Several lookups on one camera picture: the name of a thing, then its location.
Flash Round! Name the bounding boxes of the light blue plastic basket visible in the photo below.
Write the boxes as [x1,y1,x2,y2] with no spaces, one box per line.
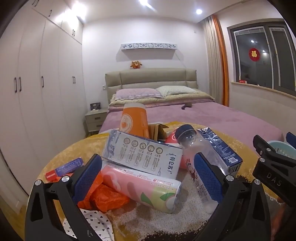
[267,141,296,159]

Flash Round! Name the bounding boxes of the blue milk carton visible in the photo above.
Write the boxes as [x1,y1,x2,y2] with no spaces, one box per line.
[198,127,243,176]

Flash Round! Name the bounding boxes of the red blue small box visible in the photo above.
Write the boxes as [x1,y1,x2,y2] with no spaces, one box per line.
[45,158,84,182]

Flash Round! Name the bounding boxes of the orange plastic bag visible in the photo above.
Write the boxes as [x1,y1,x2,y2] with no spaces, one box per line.
[78,172,130,213]

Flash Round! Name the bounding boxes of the clear plastic bottle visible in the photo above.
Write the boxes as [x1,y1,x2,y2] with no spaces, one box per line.
[175,124,218,214]

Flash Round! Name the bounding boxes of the white tissue box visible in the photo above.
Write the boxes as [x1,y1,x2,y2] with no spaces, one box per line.
[102,130,183,179]

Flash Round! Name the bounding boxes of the orange paper cup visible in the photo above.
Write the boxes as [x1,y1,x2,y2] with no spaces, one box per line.
[119,103,149,138]

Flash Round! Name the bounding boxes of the red white paper cup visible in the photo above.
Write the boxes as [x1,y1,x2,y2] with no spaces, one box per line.
[165,129,187,169]

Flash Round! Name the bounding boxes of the white heart pattern cloth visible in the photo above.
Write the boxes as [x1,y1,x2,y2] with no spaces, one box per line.
[63,207,115,241]

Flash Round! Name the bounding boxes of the dark framed window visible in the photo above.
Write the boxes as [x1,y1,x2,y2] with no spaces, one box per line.
[229,19,295,96]

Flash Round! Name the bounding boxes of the red round window sticker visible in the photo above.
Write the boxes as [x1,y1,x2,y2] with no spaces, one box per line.
[248,48,260,62]

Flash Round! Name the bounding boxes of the purple covered bed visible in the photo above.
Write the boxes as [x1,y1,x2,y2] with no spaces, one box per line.
[100,92,285,148]

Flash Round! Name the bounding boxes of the dark object on bed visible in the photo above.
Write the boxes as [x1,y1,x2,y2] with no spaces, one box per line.
[181,103,192,110]

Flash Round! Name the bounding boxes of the grey bedside table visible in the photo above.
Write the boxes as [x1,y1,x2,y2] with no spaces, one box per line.
[85,109,109,133]

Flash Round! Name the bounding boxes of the white built-in wardrobe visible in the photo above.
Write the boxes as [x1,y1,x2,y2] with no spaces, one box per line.
[1,1,87,193]

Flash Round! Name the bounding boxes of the beige orange left curtain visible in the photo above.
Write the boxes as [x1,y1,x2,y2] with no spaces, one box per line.
[202,15,230,106]

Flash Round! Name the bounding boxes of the white patterned pillow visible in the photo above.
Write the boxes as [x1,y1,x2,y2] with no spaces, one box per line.
[156,85,199,96]

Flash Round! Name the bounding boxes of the beige padded headboard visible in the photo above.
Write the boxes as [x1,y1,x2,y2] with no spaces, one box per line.
[105,68,198,102]

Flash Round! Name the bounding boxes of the purple pillow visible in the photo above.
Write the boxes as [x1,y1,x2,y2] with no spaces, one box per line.
[114,88,164,100]

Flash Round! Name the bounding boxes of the orange plush toy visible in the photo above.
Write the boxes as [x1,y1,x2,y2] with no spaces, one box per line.
[130,61,142,69]

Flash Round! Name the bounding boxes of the black photo frame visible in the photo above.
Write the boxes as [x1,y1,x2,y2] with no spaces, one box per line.
[90,102,101,111]

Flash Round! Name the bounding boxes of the white patterned wall shelf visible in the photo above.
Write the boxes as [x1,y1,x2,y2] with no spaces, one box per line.
[120,42,178,50]

